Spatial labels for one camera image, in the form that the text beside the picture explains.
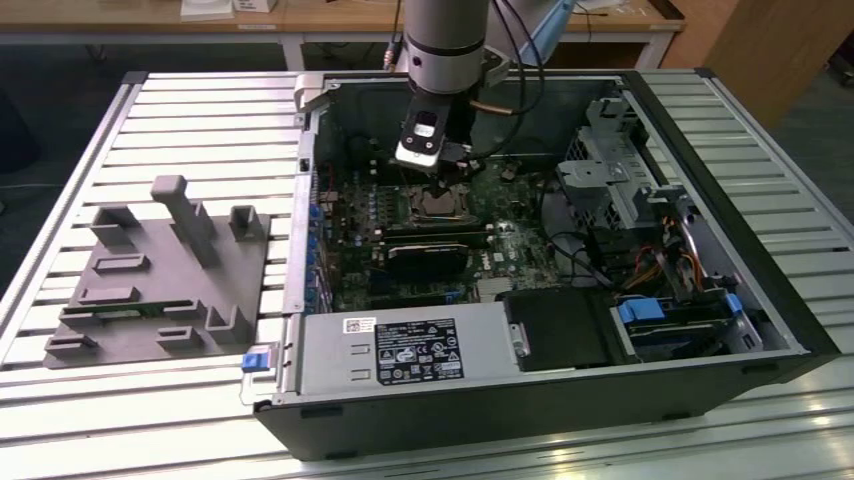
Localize silver case handle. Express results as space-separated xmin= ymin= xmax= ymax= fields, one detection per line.
xmin=292 ymin=72 xmax=336 ymax=114

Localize green motherboard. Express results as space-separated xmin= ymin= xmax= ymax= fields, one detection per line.
xmin=310 ymin=158 xmax=569 ymax=314

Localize black RAM stick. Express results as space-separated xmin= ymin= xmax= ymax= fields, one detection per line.
xmin=385 ymin=230 xmax=496 ymax=247
xmin=384 ymin=224 xmax=487 ymax=237

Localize metal drive cage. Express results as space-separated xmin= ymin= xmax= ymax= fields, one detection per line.
xmin=555 ymin=97 xmax=669 ymax=232

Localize orange and yellow wires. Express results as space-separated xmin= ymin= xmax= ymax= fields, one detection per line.
xmin=632 ymin=243 xmax=707 ymax=292

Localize black open PC case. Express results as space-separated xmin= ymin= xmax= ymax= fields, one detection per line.
xmin=252 ymin=69 xmax=840 ymax=462

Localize silver heat sink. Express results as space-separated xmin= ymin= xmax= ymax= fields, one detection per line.
xmin=475 ymin=277 xmax=513 ymax=304

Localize black plastic shroud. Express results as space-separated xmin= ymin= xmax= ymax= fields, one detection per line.
xmin=499 ymin=288 xmax=636 ymax=374

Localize white box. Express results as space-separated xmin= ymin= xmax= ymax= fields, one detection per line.
xmin=178 ymin=0 xmax=236 ymax=23

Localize wooden cabinet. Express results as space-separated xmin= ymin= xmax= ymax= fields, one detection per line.
xmin=657 ymin=0 xmax=854 ymax=130

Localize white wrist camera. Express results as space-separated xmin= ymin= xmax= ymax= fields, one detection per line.
xmin=392 ymin=106 xmax=448 ymax=172

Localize blue disk carrier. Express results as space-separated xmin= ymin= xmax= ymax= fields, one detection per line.
xmin=616 ymin=296 xmax=668 ymax=329

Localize wooden desk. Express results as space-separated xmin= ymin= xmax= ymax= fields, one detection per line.
xmin=0 ymin=0 xmax=688 ymax=72

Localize grey parts rack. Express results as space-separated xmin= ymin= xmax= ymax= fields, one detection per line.
xmin=40 ymin=174 xmax=274 ymax=371

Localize grey power supply unit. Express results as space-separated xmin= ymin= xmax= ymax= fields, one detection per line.
xmin=292 ymin=302 xmax=523 ymax=396

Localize black graphics card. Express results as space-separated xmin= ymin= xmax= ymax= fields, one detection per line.
xmin=384 ymin=242 xmax=472 ymax=279

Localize green RAM stick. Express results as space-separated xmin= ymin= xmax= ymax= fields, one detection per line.
xmin=92 ymin=304 xmax=168 ymax=319

